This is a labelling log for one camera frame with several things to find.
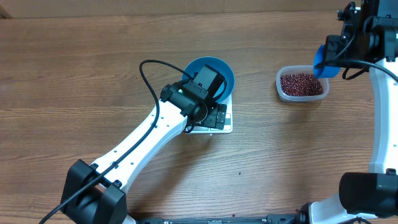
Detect blue plastic scoop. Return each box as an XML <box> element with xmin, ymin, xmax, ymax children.
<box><xmin>313</xmin><ymin>45</ymin><xmax>340</xmax><ymax>78</ymax></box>

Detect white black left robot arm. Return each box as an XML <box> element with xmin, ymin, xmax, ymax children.
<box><xmin>59</xmin><ymin>65</ymin><xmax>228</xmax><ymax>224</ymax></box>

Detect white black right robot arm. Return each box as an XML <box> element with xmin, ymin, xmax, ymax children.
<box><xmin>295</xmin><ymin>0</ymin><xmax>397</xmax><ymax>223</ymax></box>

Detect white digital kitchen scale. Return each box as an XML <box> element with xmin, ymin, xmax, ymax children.
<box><xmin>190</xmin><ymin>95</ymin><xmax>233</xmax><ymax>134</ymax></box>

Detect teal blue bowl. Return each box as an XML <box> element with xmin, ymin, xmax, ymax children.
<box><xmin>185</xmin><ymin>57</ymin><xmax>235</xmax><ymax>103</ymax></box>

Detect clear plastic food container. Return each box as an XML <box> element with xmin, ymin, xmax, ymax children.
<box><xmin>275</xmin><ymin>65</ymin><xmax>330</xmax><ymax>103</ymax></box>

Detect red adzuki beans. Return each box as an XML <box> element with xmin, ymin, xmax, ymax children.
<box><xmin>280</xmin><ymin>73</ymin><xmax>324</xmax><ymax>96</ymax></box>

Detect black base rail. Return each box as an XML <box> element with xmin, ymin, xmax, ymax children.
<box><xmin>136</xmin><ymin>212</ymin><xmax>310</xmax><ymax>224</ymax></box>

